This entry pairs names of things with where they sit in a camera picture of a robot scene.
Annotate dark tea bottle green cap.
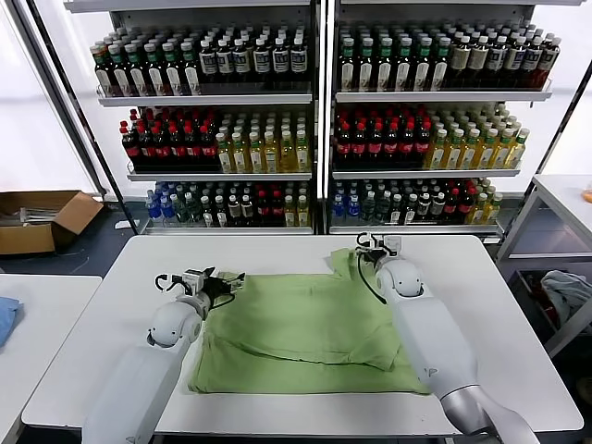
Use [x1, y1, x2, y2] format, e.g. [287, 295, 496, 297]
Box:
[413, 39, 432, 93]
[356, 39, 376, 93]
[376, 39, 395, 93]
[430, 39, 451, 93]
[144, 43, 167, 98]
[109, 44, 133, 98]
[394, 39, 413, 93]
[339, 39, 357, 93]
[128, 44, 150, 98]
[93, 43, 116, 98]
[180, 43, 203, 97]
[163, 43, 185, 97]

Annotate grey metal parts bundle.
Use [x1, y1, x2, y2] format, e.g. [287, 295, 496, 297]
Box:
[0, 206, 64, 228]

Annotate green polo shirt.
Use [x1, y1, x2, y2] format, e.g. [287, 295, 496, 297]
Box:
[187, 247, 434, 397]

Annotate dark bottle white blue label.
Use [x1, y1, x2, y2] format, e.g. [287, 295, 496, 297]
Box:
[253, 39, 272, 93]
[289, 37, 309, 93]
[271, 38, 291, 93]
[232, 39, 253, 93]
[536, 34, 560, 92]
[520, 37, 543, 92]
[485, 37, 508, 92]
[216, 40, 235, 93]
[199, 40, 218, 93]
[502, 37, 525, 92]

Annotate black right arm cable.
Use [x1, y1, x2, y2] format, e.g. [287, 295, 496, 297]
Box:
[353, 230, 390, 306]

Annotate red cap cola bottle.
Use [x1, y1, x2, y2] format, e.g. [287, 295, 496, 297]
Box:
[137, 125, 156, 171]
[269, 191, 285, 228]
[183, 125, 204, 171]
[443, 189, 460, 224]
[413, 119, 432, 170]
[199, 125, 219, 171]
[399, 121, 417, 170]
[367, 122, 386, 170]
[119, 121, 142, 171]
[335, 122, 353, 170]
[255, 191, 271, 228]
[351, 122, 370, 170]
[457, 188, 474, 224]
[167, 127, 188, 171]
[152, 127, 172, 171]
[383, 122, 401, 170]

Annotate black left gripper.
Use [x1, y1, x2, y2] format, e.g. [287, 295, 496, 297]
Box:
[201, 266, 246, 304]

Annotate dark storage crate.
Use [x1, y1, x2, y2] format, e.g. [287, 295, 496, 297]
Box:
[513, 269, 592, 346]

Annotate red crumpled cloth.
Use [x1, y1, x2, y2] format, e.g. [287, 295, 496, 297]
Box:
[530, 276, 556, 325]

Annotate dark bottle beige label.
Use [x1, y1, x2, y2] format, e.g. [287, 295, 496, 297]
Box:
[467, 37, 489, 92]
[449, 37, 471, 92]

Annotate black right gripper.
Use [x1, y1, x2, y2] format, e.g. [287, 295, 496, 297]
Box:
[356, 247, 386, 265]

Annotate grey frame side table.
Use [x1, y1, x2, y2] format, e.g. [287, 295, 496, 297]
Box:
[493, 174, 592, 360]

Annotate blue folded cloth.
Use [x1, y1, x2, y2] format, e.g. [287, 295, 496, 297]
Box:
[0, 295, 25, 349]

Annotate silver frame pole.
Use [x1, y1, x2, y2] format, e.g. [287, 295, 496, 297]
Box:
[7, 0, 112, 203]

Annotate black slanted frame pole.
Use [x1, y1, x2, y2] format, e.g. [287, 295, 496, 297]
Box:
[25, 0, 142, 236]
[503, 59, 592, 237]

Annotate brown cardboard box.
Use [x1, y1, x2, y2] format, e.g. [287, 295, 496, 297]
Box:
[0, 191, 105, 257]

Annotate grey metal shelf unit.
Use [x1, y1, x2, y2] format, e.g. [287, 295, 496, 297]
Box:
[64, 0, 321, 238]
[323, 0, 555, 242]

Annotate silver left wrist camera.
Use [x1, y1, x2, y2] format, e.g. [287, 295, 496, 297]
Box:
[182, 269, 208, 296]

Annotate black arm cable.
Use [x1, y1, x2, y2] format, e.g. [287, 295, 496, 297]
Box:
[154, 273, 186, 296]
[353, 230, 390, 306]

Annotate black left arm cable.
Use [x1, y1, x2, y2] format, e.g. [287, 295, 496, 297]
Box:
[154, 273, 186, 296]

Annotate grey-blue crumpled cloth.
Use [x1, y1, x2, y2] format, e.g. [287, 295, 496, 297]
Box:
[539, 270, 592, 327]

